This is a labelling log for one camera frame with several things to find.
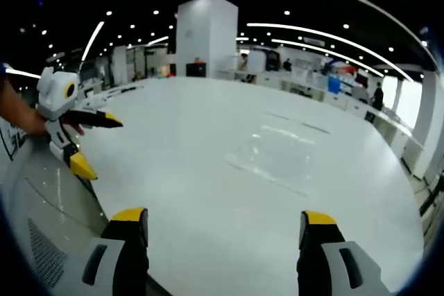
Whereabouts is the white square pillar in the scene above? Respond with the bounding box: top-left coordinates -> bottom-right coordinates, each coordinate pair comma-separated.
175,0 -> 240,78

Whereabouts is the clear resealable bag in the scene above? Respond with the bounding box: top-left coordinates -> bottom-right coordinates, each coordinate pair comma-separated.
224,112 -> 332,197

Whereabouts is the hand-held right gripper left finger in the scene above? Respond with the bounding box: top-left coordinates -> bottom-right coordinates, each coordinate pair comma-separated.
81,207 -> 150,296

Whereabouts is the person's left hand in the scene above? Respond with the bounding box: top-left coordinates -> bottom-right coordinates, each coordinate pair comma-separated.
19,108 -> 49,137

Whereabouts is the grey casing with vent grille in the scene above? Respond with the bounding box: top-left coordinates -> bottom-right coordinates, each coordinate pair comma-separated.
0,143 -> 108,296

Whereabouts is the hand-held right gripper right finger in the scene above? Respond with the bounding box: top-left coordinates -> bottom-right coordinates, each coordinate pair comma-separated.
296,209 -> 393,296

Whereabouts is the blue bin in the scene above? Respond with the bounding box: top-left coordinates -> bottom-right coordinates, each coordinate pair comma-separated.
327,75 -> 343,94

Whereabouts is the black box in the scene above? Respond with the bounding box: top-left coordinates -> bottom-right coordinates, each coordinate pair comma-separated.
185,62 -> 207,78

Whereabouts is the long ceiling light strip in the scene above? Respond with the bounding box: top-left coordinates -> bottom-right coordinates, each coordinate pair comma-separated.
80,20 -> 105,63
246,22 -> 413,82

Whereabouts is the long white counter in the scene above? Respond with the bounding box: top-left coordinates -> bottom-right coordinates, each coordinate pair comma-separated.
360,103 -> 426,175

